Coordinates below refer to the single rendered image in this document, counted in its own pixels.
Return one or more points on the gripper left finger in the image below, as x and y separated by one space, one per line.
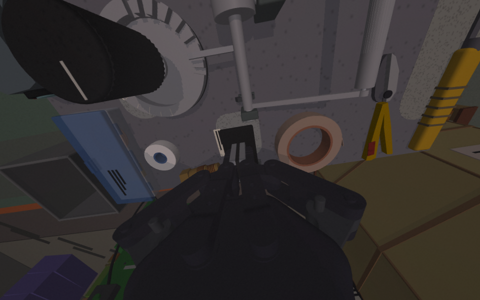
190 183

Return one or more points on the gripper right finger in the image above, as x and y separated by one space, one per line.
306 187

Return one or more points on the grey dial scale disc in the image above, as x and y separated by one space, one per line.
181 83

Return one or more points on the dark grey tray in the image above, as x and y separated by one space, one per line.
56 187

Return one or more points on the black dial knob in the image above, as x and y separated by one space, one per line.
56 37

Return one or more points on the brass threaded fitting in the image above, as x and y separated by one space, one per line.
198 170

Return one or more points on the white tape roll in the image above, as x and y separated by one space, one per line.
169 152

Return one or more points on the beige tape roll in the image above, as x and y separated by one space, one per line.
283 141

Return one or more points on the black rectangular block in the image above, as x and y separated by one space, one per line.
238 133

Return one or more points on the light grey rounded pad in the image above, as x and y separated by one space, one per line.
227 118

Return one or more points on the grey long thin rod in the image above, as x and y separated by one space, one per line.
306 99

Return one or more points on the blue flat box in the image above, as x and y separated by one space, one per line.
98 145

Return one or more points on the brown cardboard box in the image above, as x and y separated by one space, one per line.
423 216

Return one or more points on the green circuit board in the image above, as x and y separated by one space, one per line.
100 277

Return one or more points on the grey round-capped rod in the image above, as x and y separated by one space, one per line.
240 62

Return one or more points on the grey thin pin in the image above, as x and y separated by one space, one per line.
213 52

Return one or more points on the yellow utility knife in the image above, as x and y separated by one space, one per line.
444 104

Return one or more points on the grey ribbed cylinder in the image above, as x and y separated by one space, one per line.
375 41

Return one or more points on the purple box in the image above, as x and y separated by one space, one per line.
48 279

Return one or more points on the light grey speckled strip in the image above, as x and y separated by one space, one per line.
427 62

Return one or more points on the small brown block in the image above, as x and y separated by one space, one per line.
465 114

